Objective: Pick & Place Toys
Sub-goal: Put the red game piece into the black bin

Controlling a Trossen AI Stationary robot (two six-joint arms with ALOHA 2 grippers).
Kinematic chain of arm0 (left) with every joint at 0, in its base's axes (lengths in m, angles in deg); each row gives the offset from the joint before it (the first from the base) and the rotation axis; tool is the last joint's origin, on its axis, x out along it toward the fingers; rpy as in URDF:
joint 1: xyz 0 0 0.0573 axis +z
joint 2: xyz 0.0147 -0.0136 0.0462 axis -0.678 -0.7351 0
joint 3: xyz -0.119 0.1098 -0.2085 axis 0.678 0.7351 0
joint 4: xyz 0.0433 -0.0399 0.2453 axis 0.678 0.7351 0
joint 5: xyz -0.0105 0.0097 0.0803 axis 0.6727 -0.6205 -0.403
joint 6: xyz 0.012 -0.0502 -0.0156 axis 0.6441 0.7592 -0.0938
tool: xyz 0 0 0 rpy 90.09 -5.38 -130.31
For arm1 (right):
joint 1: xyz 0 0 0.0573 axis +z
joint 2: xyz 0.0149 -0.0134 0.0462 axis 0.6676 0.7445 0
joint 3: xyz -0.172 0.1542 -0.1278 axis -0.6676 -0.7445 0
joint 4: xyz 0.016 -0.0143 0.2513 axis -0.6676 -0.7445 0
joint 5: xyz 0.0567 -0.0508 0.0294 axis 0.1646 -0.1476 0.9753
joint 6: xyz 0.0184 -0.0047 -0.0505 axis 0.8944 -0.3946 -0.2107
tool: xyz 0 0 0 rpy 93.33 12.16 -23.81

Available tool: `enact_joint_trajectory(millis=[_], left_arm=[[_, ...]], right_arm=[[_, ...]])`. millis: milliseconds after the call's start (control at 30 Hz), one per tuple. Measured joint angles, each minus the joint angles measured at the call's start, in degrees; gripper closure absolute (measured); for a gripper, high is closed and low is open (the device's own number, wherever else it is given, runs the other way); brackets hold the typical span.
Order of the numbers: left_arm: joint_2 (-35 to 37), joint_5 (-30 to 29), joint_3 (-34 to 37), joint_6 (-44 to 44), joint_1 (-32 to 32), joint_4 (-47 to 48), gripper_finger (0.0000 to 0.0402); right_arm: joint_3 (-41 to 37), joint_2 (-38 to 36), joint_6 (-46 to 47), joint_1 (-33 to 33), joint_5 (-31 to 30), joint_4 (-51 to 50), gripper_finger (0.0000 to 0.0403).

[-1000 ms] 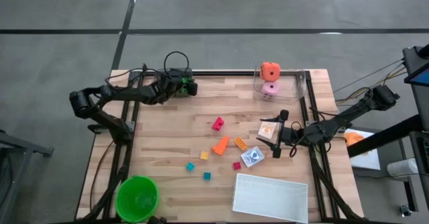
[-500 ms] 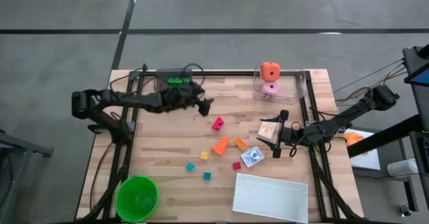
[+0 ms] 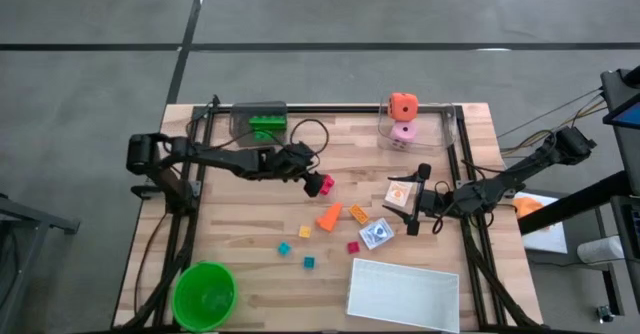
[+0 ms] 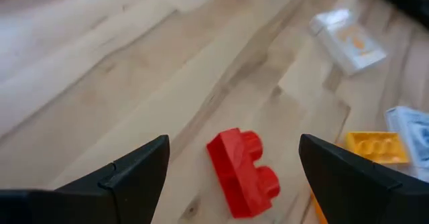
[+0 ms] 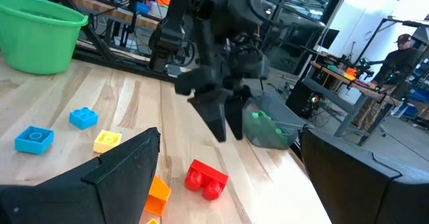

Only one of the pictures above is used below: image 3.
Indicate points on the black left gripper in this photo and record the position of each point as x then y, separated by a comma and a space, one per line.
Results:
287, 164

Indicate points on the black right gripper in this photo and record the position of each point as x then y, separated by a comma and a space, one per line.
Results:
437, 203

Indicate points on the pink toy brick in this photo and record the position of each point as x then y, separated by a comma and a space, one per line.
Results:
328, 185

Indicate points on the orange print card box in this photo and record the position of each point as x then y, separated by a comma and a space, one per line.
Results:
399, 194

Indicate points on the orange wedge toy block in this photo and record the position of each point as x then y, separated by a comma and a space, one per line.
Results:
329, 219

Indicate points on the small yellow toy brick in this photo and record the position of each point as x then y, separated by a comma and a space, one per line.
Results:
305, 232

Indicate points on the orange toy brick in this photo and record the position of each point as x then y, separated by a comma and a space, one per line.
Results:
359, 214

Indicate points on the blue playing cards box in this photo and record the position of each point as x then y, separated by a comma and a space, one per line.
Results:
376, 234

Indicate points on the pink foam die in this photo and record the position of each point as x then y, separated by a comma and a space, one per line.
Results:
402, 131

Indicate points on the long green toy brick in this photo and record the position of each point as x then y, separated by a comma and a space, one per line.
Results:
267, 122

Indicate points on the orange foam die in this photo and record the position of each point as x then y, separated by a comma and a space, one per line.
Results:
402, 106

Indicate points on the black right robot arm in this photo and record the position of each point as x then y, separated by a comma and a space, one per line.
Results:
525, 166

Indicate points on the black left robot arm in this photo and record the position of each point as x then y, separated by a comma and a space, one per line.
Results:
225, 159

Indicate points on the small teal toy brick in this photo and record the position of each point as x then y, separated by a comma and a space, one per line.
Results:
284, 249
309, 262

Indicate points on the small red toy brick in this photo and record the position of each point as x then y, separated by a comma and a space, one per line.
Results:
354, 247

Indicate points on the clear plastic bin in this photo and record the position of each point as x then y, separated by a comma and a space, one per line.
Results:
435, 124

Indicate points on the white perforated basket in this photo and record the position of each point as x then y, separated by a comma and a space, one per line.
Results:
405, 296

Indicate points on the grey translucent bin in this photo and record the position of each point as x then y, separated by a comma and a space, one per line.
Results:
240, 114

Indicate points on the orange object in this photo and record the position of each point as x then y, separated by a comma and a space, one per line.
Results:
529, 207

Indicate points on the white paper sheet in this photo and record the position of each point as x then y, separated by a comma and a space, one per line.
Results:
550, 239

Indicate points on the black floor tape strip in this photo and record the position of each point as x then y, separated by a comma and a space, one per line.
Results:
187, 34
350, 46

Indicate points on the green plastic bucket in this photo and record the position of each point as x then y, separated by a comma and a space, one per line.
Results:
205, 296

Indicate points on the black diagonal beam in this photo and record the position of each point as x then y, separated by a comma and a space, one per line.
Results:
575, 201

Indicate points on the paper towel roll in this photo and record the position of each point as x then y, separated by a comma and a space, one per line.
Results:
600, 250

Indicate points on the black caster wheel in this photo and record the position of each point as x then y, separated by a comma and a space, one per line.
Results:
605, 314

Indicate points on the blue screen tablet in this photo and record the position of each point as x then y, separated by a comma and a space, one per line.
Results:
627, 116

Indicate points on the dark grey equipment stand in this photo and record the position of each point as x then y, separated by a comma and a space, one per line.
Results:
617, 84

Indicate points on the grey metal table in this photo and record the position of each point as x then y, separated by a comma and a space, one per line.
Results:
35, 216

